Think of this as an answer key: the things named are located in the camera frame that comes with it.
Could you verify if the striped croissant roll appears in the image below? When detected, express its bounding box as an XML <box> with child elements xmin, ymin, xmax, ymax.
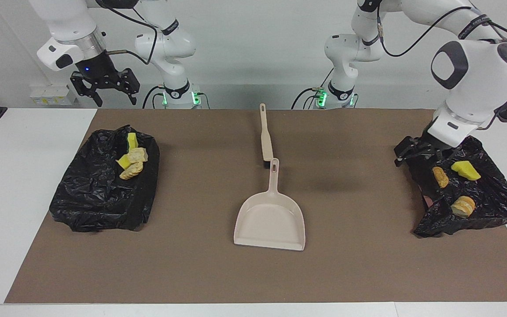
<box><xmin>128</xmin><ymin>147</ymin><xmax>149</xmax><ymax>163</ymax></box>
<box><xmin>450</xmin><ymin>195</ymin><xmax>477</xmax><ymax>219</ymax></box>
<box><xmin>119</xmin><ymin>161</ymin><xmax>144</xmax><ymax>180</ymax></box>

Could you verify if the beige hand brush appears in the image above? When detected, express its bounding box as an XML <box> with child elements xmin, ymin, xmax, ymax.
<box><xmin>259</xmin><ymin>103</ymin><xmax>275</xmax><ymax>164</ymax></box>

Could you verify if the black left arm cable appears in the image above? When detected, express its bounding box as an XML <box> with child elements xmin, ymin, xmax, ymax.
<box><xmin>376</xmin><ymin>4</ymin><xmax>507</xmax><ymax>130</ymax></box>

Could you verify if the white wall power box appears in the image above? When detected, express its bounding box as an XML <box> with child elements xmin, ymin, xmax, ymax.
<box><xmin>29</xmin><ymin>85</ymin><xmax>78</xmax><ymax>106</ymax></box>

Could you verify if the brown bread roll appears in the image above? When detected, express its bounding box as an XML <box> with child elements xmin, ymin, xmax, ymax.
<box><xmin>432</xmin><ymin>166</ymin><xmax>450</xmax><ymax>189</ymax></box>

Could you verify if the pink bin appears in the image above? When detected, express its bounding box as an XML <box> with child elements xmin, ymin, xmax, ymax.
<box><xmin>419</xmin><ymin>183</ymin><xmax>434</xmax><ymax>208</ymax></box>

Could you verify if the black bag lined bin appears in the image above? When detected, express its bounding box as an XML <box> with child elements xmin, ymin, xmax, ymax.
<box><xmin>49</xmin><ymin>125</ymin><xmax>161</xmax><ymax>233</ymax></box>

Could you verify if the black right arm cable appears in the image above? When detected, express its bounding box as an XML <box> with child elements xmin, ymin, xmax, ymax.
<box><xmin>97</xmin><ymin>0</ymin><xmax>159</xmax><ymax>66</ymax></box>

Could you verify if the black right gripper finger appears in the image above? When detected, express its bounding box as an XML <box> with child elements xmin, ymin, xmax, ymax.
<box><xmin>69</xmin><ymin>73</ymin><xmax>104</xmax><ymax>108</ymax></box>
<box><xmin>119</xmin><ymin>67</ymin><xmax>141</xmax><ymax>107</ymax></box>

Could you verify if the black base cable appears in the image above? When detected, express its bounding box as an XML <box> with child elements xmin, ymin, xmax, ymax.
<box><xmin>292</xmin><ymin>87</ymin><xmax>325</xmax><ymax>109</ymax></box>
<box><xmin>142</xmin><ymin>85</ymin><xmax>166</xmax><ymax>109</ymax></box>

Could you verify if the black bag on pink bin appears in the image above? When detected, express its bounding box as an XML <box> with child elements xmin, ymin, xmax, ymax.
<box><xmin>404</xmin><ymin>134</ymin><xmax>507</xmax><ymax>239</ymax></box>

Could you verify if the beige plastic dustpan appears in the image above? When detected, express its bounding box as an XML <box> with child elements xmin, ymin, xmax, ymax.
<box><xmin>233</xmin><ymin>158</ymin><xmax>306</xmax><ymax>252</ymax></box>

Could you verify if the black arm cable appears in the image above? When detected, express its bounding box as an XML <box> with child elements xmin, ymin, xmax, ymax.
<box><xmin>376</xmin><ymin>4</ymin><xmax>507</xmax><ymax>130</ymax></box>
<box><xmin>97</xmin><ymin>0</ymin><xmax>159</xmax><ymax>66</ymax></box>

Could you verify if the brown paper table mat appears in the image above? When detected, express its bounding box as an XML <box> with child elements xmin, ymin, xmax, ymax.
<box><xmin>5</xmin><ymin>109</ymin><xmax>507</xmax><ymax>304</ymax></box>

